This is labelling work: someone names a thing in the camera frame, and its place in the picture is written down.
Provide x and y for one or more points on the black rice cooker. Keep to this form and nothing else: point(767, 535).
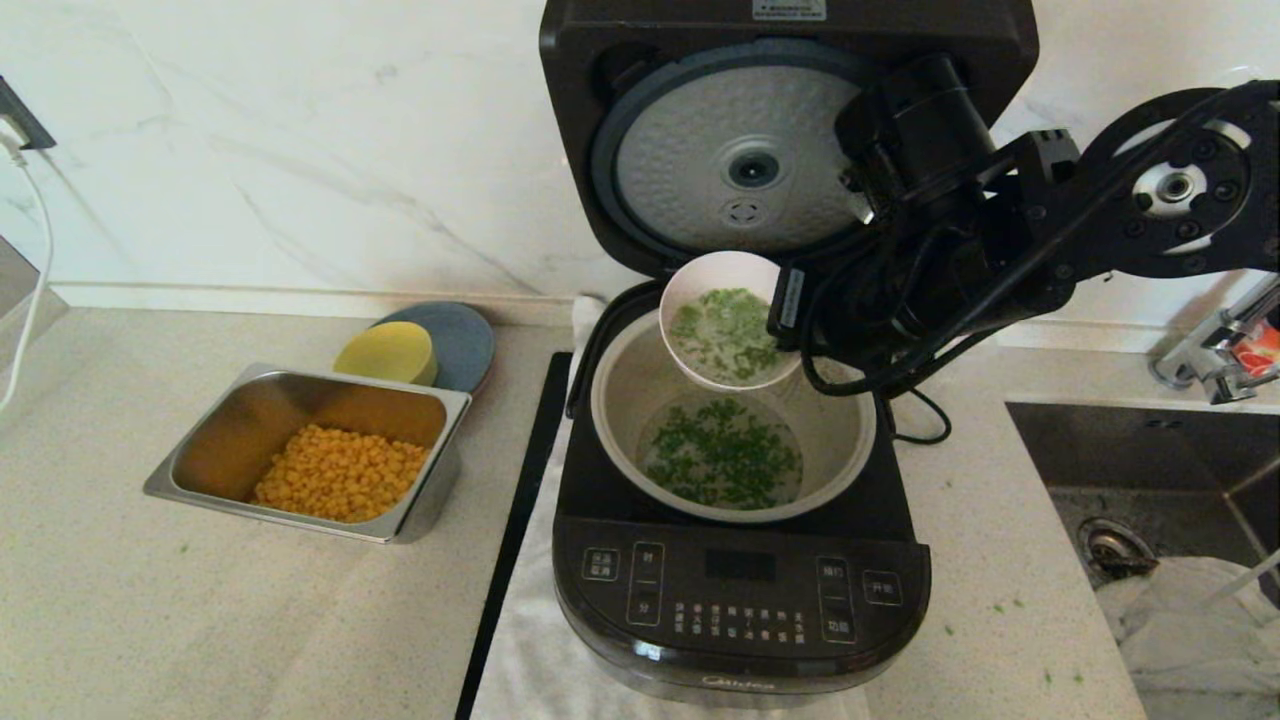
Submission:
point(740, 600)

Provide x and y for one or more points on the grey inner pot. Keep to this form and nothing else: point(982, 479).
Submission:
point(625, 400)

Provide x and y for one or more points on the white round bowl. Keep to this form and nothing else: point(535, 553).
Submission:
point(700, 275)

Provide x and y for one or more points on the stainless steel sink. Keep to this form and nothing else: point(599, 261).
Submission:
point(1140, 460)

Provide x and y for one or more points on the white towel under cooker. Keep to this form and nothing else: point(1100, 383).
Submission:
point(520, 650)

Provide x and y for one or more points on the chopped green vegetables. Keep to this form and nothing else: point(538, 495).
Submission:
point(720, 455)

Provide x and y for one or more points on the red-orange small item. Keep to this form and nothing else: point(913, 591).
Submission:
point(1260, 350)

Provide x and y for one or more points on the grey appliance edge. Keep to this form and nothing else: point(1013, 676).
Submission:
point(15, 290)

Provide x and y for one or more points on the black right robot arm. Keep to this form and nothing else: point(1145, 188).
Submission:
point(1100, 220)

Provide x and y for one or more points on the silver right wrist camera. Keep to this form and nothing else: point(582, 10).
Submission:
point(863, 205)

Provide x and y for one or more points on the metal sink drain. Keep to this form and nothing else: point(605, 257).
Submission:
point(1105, 545)

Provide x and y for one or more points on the yellow small bowl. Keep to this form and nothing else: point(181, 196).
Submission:
point(385, 352)

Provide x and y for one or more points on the white crumpled cloth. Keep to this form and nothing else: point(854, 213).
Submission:
point(1200, 650)

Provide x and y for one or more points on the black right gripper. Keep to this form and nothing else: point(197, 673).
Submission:
point(800, 305)

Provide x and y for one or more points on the black wall socket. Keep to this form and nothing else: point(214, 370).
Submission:
point(25, 125)

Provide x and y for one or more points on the chrome faucet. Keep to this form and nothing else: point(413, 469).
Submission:
point(1215, 370)

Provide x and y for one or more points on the blue-grey round plate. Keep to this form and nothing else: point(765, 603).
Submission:
point(465, 345)

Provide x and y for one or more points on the yellow corn kernels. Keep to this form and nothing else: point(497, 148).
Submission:
point(340, 475)

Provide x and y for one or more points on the black rice cooker lid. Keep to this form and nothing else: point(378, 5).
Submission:
point(580, 60)

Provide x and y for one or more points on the stainless steel tray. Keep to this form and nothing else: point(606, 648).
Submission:
point(230, 440)

